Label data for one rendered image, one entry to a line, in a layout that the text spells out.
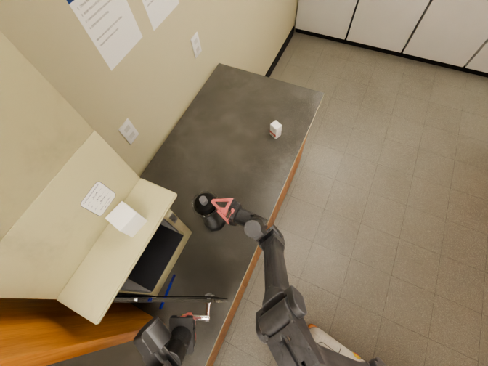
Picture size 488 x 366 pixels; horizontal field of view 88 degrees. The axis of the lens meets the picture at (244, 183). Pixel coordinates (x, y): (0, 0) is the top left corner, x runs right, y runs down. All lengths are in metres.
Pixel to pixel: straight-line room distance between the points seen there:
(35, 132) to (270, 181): 0.99
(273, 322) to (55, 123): 0.53
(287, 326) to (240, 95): 1.31
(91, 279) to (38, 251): 0.13
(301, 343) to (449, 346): 1.95
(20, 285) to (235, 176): 0.93
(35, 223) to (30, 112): 0.19
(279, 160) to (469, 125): 2.32
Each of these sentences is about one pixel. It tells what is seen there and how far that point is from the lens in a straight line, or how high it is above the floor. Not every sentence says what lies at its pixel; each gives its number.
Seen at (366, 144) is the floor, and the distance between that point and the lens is 2.70.
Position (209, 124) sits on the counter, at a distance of 1.49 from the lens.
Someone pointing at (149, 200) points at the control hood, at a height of 1.51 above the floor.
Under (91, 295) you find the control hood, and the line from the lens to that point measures 0.68.
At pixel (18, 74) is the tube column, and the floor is 1.86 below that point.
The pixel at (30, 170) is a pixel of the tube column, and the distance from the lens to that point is 0.52.
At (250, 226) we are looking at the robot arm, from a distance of 0.83.
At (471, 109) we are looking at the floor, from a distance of 3.45.
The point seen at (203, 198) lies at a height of 1.21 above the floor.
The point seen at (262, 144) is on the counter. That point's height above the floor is 0.94.
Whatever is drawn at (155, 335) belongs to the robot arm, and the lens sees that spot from 0.72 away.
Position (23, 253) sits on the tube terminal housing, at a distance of 0.60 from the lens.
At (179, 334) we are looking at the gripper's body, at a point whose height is 1.33.
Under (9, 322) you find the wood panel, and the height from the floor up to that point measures 1.57.
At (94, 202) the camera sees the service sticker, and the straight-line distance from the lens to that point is 0.64.
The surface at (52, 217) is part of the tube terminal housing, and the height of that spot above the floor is 1.66.
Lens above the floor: 2.09
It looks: 64 degrees down
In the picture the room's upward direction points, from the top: 8 degrees counter-clockwise
